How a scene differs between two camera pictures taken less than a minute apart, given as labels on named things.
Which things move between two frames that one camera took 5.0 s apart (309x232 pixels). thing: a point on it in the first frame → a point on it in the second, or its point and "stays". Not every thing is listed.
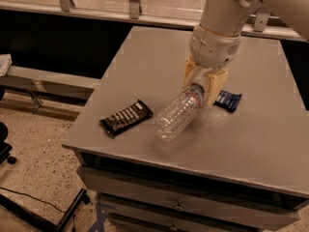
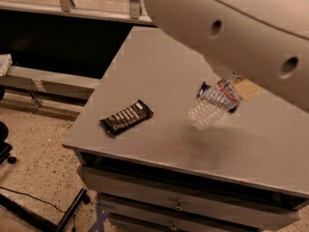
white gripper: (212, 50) → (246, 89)
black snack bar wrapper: (114, 123) stays
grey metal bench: (41, 85) stays
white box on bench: (6, 61) stays
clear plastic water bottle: (177, 115) → (214, 103)
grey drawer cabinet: (240, 164) stays
